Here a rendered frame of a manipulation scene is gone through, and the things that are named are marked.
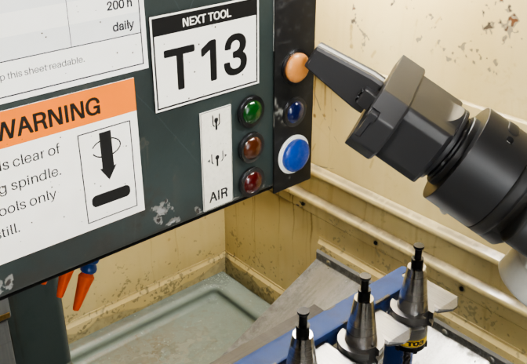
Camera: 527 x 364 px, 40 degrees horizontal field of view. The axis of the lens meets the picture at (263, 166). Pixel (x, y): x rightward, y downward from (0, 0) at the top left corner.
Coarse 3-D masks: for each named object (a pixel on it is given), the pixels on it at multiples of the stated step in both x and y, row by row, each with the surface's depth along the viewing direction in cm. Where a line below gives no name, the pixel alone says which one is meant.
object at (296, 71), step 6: (294, 54) 59; (300, 54) 59; (294, 60) 59; (300, 60) 59; (306, 60) 60; (288, 66) 59; (294, 66) 59; (300, 66) 59; (288, 72) 59; (294, 72) 59; (300, 72) 60; (306, 72) 60; (288, 78) 60; (294, 78) 60; (300, 78) 60
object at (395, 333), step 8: (376, 312) 104; (384, 312) 104; (376, 320) 102; (384, 320) 102; (392, 320) 102; (376, 328) 101; (384, 328) 101; (392, 328) 101; (400, 328) 101; (408, 328) 101; (384, 336) 99; (392, 336) 99; (400, 336) 99; (408, 336) 100; (384, 344) 98; (392, 344) 98; (400, 344) 99
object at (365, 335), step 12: (372, 300) 94; (360, 312) 94; (372, 312) 94; (348, 324) 96; (360, 324) 94; (372, 324) 95; (348, 336) 96; (360, 336) 95; (372, 336) 95; (360, 348) 95
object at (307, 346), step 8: (312, 336) 88; (296, 344) 87; (304, 344) 87; (312, 344) 88; (288, 352) 89; (296, 352) 88; (304, 352) 87; (312, 352) 88; (288, 360) 89; (296, 360) 88; (304, 360) 88; (312, 360) 88
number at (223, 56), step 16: (208, 32) 53; (224, 32) 54; (240, 32) 55; (208, 48) 53; (224, 48) 54; (240, 48) 55; (208, 64) 54; (224, 64) 55; (240, 64) 56; (208, 80) 54; (224, 80) 56
